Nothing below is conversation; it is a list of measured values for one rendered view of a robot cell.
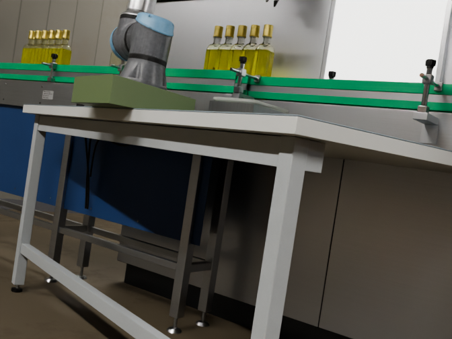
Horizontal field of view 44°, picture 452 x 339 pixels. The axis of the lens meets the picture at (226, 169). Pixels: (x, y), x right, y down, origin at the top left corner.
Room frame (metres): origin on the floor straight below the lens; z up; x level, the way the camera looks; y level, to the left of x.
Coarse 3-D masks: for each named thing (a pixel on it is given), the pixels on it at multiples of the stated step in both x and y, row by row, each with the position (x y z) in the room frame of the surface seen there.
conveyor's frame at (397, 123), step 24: (0, 96) 2.79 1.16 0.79; (24, 96) 2.67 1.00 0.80; (48, 96) 2.56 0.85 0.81; (192, 96) 2.06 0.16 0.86; (216, 96) 1.99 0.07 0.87; (336, 120) 1.81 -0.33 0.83; (360, 120) 1.77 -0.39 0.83; (384, 120) 1.72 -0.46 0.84; (408, 120) 1.68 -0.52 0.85; (432, 144) 1.63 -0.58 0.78
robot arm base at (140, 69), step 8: (128, 56) 1.66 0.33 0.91; (136, 56) 1.64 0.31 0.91; (144, 56) 1.63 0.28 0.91; (152, 56) 1.64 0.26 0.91; (128, 64) 1.65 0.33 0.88; (136, 64) 1.63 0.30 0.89; (144, 64) 1.63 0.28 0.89; (152, 64) 1.64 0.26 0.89; (160, 64) 1.65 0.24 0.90; (128, 72) 1.63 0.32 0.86; (136, 72) 1.63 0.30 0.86; (144, 72) 1.62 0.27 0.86; (152, 72) 1.63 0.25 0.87; (160, 72) 1.65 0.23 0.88; (136, 80) 1.61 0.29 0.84; (144, 80) 1.61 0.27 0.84; (152, 80) 1.62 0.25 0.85; (160, 80) 1.65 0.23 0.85; (160, 88) 1.64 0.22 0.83
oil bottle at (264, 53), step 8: (256, 48) 2.06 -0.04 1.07; (264, 48) 2.04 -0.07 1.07; (272, 48) 2.06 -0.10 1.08; (256, 56) 2.06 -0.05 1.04; (264, 56) 2.04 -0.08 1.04; (272, 56) 2.07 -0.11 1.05; (256, 64) 2.06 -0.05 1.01; (264, 64) 2.04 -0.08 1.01; (272, 64) 2.07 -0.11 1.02; (256, 72) 2.05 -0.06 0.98; (264, 72) 2.04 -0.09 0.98
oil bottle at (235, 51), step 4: (236, 44) 2.12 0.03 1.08; (240, 44) 2.11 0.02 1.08; (232, 48) 2.13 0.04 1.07; (236, 48) 2.12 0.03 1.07; (240, 48) 2.11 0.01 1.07; (232, 52) 2.13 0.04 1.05; (236, 52) 2.11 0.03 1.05; (240, 52) 2.11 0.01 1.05; (232, 56) 2.12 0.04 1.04; (236, 56) 2.11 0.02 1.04; (228, 60) 2.14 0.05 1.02; (232, 60) 2.12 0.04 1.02; (236, 60) 2.11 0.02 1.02; (228, 64) 2.13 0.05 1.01; (232, 64) 2.12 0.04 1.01; (236, 64) 2.11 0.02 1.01; (228, 68) 2.13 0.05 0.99; (236, 68) 2.11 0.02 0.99
